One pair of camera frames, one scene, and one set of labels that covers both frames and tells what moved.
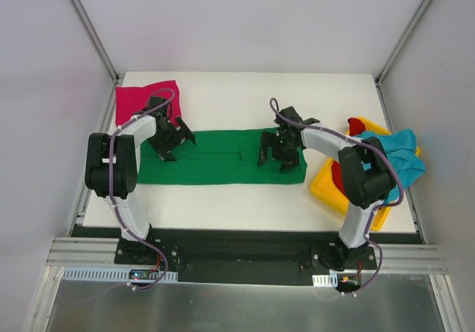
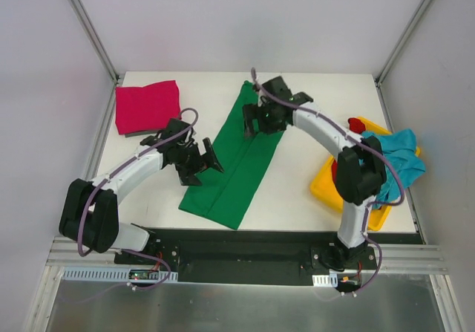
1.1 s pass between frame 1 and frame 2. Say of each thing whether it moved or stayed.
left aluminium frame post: stayed
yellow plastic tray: stayed
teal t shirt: stayed
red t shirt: stayed
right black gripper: moved
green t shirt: moved
